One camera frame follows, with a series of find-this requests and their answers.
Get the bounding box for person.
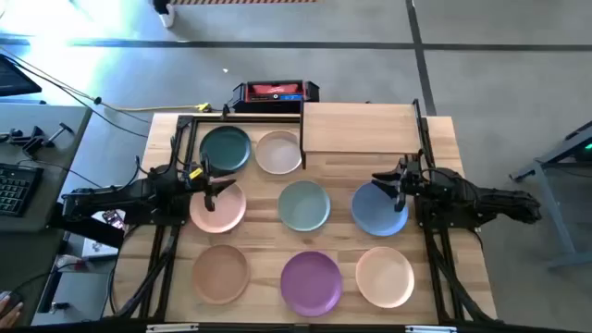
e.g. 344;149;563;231
151;0;177;29

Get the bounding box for purple plate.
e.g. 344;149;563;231
279;251;343;318

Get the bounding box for black device with green light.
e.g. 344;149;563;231
562;120;592;163

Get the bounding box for black aluminium frame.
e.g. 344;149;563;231
411;99;499;325
104;114;302;321

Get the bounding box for grey metal table frame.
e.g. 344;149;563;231
508;120;592;270

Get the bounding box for black desk clamp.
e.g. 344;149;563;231
0;128;24;145
20;121;75;156

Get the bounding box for black computer monitor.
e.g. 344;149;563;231
0;54;43;98

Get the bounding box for person's hand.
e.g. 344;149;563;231
0;297;23;329

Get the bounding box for smartphone with red screen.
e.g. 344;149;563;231
102;208;127;231

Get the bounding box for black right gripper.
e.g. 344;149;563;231
371;168;420;213

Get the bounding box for beige plate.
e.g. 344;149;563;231
254;129;302;176

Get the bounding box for black keyboard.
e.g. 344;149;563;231
0;162;45;218

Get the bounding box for black diagonal bar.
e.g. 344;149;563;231
47;203;126;250

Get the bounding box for pink plate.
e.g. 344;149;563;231
189;179;247;234

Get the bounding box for grey floor sheet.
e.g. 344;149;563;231
31;270;115;327

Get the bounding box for dark grey desk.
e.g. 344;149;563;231
0;226;66;327

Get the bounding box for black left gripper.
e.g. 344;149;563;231
184;156;238;213

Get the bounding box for peach plate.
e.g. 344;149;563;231
355;246;415;309

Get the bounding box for dark green plate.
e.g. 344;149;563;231
199;125;253;176

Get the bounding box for red and black tool box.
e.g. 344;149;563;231
230;79;321;115

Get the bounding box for brown plate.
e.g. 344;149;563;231
191;244;252;306

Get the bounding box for white power adapter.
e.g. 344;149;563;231
55;253;88;273

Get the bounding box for blue plate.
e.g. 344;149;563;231
351;180;410;238

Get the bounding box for silver metal bracket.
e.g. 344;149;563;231
146;323;200;333
405;325;459;333

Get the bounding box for sage green plate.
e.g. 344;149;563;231
277;179;332;232

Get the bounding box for white box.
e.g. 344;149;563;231
81;229;120;258

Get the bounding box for thin black floor cable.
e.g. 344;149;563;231
0;45;150;139

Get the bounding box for wooden shelf with black legs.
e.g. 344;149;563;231
299;99;429;171

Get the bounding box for yellow power cable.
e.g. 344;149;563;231
99;102;213;114

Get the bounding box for black frame crossbar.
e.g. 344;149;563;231
0;317;592;333

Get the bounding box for grey side desk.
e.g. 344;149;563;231
0;102;93;233

